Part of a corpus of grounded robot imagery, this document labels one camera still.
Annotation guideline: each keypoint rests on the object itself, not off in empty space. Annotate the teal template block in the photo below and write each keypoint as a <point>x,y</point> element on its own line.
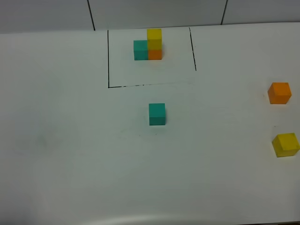
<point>140,50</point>

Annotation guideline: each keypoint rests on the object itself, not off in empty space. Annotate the orange template block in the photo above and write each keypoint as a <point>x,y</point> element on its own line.
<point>154,54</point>

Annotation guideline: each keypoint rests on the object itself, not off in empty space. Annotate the yellow template block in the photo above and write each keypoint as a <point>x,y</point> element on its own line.
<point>154,39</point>

